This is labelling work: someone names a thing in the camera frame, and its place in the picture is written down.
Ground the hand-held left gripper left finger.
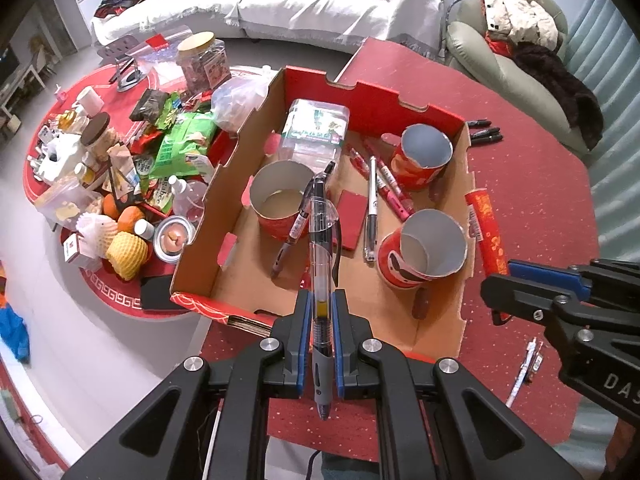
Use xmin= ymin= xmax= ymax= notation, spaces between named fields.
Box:
xmin=62 ymin=287 xmax=313 ymax=480

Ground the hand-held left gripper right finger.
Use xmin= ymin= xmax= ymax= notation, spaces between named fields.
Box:
xmin=330 ymin=287 xmax=583 ymax=480

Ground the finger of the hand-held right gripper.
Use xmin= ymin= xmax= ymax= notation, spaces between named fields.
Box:
xmin=480 ymin=272 xmax=596 ymax=329
xmin=507 ymin=257 xmax=640 ymax=307

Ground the black gel pen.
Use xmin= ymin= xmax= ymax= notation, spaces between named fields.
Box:
xmin=306 ymin=172 xmax=342 ymax=421
xmin=271 ymin=161 xmax=336 ymax=278

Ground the red lipstick tube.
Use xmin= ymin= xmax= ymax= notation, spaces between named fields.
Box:
xmin=464 ymin=186 xmax=511 ymax=278

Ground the light blue pen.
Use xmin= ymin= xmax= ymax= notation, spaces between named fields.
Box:
xmin=505 ymin=337 xmax=546 ymax=408

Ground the red paper cup torn rim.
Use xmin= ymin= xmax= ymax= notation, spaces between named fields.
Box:
xmin=376 ymin=208 xmax=469 ymax=291

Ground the red cardboard box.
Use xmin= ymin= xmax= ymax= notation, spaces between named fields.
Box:
xmin=169 ymin=65 xmax=478 ymax=358

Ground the red paper cup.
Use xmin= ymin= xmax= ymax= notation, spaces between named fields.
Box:
xmin=389 ymin=123 xmax=455 ymax=192
xmin=248 ymin=160 xmax=318 ymax=240

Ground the white pen black grip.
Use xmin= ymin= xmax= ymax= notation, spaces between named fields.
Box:
xmin=361 ymin=156 xmax=379 ymax=263

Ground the red card packet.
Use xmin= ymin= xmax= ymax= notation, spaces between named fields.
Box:
xmin=336 ymin=187 xmax=368 ymax=253

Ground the red gel pen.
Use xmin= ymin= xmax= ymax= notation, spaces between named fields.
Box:
xmin=372 ymin=152 xmax=415 ymax=222

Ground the pink red pen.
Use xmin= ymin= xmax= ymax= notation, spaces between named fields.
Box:
xmin=348 ymin=146 xmax=373 ymax=176

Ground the clear plastic box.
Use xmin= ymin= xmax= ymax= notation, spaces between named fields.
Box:
xmin=276 ymin=99 xmax=351 ymax=176

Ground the open tin can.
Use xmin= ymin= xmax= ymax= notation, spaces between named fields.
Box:
xmin=154 ymin=215 xmax=197 ymax=263

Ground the pale green curtain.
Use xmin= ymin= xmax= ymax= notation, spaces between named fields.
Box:
xmin=565 ymin=0 xmax=640 ymax=281

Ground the round red side table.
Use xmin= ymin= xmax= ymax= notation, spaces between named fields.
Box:
xmin=22 ymin=62 xmax=273 ymax=321

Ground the dark brown fur garment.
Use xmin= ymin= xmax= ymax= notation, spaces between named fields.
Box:
xmin=510 ymin=42 xmax=606 ymax=151

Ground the clear plastic bottle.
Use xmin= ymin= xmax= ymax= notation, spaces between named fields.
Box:
xmin=167 ymin=175 xmax=208 ymax=221

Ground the yellow foam-netted fruit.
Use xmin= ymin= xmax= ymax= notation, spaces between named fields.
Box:
xmin=105 ymin=232 xmax=153 ymax=282

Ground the green snack bag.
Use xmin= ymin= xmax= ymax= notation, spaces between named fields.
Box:
xmin=150 ymin=110 xmax=218 ymax=178

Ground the white foam-netted fruit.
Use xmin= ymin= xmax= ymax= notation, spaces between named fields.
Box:
xmin=75 ymin=212 xmax=121 ymax=261

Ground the green leather armchair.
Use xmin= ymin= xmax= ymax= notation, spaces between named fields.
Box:
xmin=444 ymin=0 xmax=596 ymax=161

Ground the red and white pack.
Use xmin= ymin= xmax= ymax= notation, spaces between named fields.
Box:
xmin=62 ymin=235 xmax=88 ymax=263

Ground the clear plastic bag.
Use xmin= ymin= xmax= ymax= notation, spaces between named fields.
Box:
xmin=210 ymin=67 xmax=273 ymax=133

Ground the brown snack bag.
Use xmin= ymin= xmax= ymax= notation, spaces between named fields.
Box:
xmin=105 ymin=142 xmax=138 ymax=201

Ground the beige jacket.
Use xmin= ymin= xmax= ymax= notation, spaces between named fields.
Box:
xmin=482 ymin=0 xmax=561 ymax=53

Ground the clear plastic container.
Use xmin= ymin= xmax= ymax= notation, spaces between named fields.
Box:
xmin=35 ymin=175 xmax=103 ymax=231

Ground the blue cloth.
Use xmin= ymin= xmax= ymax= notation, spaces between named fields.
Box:
xmin=0 ymin=305 xmax=31 ymax=363

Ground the glass jar dark lid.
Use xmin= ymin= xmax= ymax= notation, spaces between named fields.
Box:
xmin=80 ymin=112 xmax=123 ymax=161

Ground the white plastic object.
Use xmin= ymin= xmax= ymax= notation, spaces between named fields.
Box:
xmin=35 ymin=132 xmax=88 ymax=183

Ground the white tissue roll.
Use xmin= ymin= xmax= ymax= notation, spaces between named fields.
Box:
xmin=77 ymin=86 xmax=106 ymax=116

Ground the white low cabinet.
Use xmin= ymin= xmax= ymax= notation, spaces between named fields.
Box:
xmin=0 ymin=55 xmax=43 ymax=121

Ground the white cable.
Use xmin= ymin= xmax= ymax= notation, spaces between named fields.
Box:
xmin=202 ymin=405 xmax=223 ymax=480

